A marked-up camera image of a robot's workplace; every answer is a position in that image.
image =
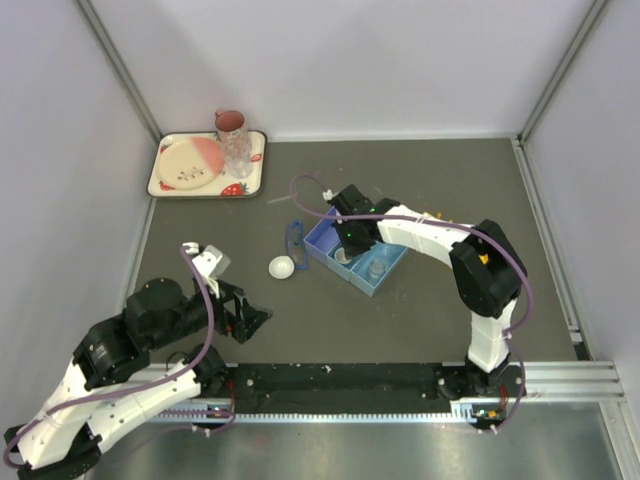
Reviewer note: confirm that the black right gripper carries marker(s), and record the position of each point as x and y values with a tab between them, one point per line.
349	250

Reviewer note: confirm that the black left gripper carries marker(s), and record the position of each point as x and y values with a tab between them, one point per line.
248	318

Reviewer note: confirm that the small white round cap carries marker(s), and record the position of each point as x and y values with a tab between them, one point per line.
341	257

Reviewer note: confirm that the blue divided storage bin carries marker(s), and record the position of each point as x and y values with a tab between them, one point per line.
321	243

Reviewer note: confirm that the blue safety glasses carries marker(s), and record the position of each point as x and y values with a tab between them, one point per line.
295	246

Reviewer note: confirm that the white round lid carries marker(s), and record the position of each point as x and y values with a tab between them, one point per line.
281	267

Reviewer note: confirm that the yellow test tube rack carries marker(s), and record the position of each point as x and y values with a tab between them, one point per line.
437	216

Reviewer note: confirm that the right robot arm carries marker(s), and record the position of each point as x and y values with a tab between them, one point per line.
487	272

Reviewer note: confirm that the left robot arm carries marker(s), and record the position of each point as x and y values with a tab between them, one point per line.
93	408

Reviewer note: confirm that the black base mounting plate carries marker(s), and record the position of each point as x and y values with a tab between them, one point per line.
367	387

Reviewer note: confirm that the thin glass stirring rod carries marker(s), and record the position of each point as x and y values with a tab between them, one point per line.
281	199

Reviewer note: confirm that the strawberry pattern tray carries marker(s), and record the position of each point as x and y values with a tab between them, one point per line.
225	185

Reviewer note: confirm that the clear plastic bottle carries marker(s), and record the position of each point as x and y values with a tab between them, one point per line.
236	148

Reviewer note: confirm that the pink cream plate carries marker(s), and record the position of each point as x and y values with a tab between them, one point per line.
190	164

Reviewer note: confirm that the pink mug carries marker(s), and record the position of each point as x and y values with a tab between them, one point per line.
230	126

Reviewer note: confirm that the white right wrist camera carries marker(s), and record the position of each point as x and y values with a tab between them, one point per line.
330	197

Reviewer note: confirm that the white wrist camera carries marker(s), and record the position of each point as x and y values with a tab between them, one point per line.
330	197
209	262

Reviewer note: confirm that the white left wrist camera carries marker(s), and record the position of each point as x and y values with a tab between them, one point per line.
209	262

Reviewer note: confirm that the white slotted cable duct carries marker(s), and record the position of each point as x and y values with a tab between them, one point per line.
218	411

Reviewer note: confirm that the aluminium frame rail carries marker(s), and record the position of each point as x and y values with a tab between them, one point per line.
572	382

